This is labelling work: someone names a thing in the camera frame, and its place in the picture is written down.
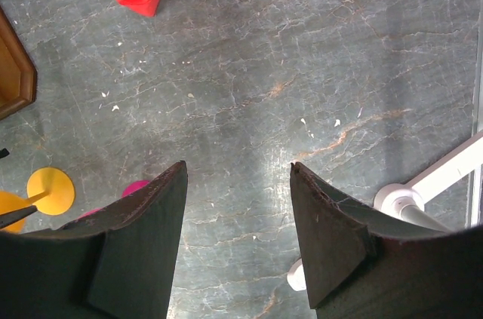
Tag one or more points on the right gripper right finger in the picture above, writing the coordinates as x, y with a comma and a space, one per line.
361, 263

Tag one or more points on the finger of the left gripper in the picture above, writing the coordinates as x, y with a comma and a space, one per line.
14, 216

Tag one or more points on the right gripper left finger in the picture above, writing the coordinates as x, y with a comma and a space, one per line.
115, 263

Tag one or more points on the orange wine glass front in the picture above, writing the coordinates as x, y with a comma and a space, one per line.
50, 189

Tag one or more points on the magenta wine glass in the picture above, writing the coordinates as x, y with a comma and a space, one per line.
133, 187

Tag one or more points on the gold wine glass rack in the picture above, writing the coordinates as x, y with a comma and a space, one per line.
18, 73

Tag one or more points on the metal clothes rail stand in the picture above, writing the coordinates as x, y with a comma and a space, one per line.
406, 202

